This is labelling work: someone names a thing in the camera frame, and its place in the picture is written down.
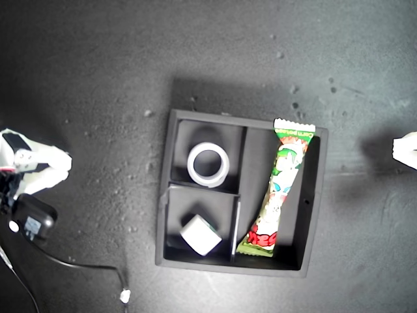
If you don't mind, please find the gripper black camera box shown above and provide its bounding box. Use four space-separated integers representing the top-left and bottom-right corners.
7 193 59 246

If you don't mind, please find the white tape roll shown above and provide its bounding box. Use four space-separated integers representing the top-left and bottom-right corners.
186 142 231 188
179 213 223 257

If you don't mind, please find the black compartment tray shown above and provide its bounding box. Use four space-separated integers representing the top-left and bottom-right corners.
154 109 329 278

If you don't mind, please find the black camera cable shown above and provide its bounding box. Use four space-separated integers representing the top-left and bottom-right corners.
29 239 128 313

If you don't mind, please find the thin black cable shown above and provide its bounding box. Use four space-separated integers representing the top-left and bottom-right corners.
0 244 40 313

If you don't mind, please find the green red snack bar wrapper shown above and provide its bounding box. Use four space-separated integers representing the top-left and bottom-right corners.
235 117 317 259

